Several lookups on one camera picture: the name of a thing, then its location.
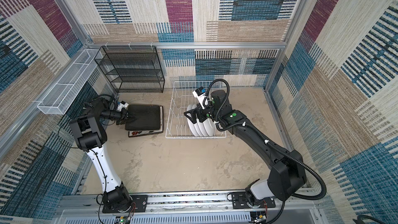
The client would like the black mesh shelf unit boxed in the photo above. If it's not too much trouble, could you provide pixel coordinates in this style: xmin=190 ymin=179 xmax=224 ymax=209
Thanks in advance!
xmin=94 ymin=46 xmax=165 ymax=93

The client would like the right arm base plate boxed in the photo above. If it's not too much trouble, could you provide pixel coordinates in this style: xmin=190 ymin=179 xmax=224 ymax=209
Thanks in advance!
xmin=227 ymin=191 xmax=276 ymax=209

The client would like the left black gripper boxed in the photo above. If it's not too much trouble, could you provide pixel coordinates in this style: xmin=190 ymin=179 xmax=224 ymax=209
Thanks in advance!
xmin=101 ymin=109 xmax=136 ymax=125

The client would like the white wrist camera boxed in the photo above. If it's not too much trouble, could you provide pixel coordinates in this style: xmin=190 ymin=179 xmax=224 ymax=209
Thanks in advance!
xmin=192 ymin=87 xmax=210 ymax=110
xmin=117 ymin=101 xmax=129 ymax=112

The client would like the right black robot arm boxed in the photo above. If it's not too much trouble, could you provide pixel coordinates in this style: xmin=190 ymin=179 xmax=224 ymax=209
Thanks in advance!
xmin=184 ymin=87 xmax=327 ymax=208

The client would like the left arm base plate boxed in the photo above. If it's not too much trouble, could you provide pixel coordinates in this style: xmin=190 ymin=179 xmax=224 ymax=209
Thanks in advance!
xmin=102 ymin=195 xmax=149 ymax=214

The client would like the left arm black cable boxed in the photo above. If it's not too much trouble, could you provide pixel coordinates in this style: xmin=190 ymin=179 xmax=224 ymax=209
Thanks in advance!
xmin=57 ymin=94 xmax=119 ymax=224

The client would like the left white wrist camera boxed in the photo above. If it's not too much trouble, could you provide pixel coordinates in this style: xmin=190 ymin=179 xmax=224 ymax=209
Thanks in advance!
xmin=117 ymin=101 xmax=129 ymax=112

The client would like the aluminium front rail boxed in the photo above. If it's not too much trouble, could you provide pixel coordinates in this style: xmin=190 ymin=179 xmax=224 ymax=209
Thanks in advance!
xmin=51 ymin=190 xmax=328 ymax=224

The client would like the white wire wall basket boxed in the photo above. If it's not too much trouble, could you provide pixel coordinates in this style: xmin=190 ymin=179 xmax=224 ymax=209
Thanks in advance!
xmin=37 ymin=49 xmax=98 ymax=115

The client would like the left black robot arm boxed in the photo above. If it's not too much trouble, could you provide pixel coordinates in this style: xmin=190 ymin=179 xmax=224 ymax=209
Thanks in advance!
xmin=69 ymin=96 xmax=133 ymax=213

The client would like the white wire dish rack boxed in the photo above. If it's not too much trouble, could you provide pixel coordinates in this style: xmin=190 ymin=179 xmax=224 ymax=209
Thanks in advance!
xmin=165 ymin=80 xmax=227 ymax=139

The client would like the white round plate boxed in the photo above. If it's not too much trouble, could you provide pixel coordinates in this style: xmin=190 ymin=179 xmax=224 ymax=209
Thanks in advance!
xmin=194 ymin=123 xmax=204 ymax=137
xmin=187 ymin=119 xmax=200 ymax=137
xmin=203 ymin=119 xmax=215 ymax=136
xmin=198 ymin=122 xmax=209 ymax=137

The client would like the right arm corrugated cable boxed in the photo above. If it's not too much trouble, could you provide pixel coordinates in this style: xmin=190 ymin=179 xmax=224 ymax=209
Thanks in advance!
xmin=205 ymin=78 xmax=327 ymax=201

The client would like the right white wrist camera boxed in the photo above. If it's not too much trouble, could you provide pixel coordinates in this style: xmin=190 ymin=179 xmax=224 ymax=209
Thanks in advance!
xmin=192 ymin=87 xmax=210 ymax=110

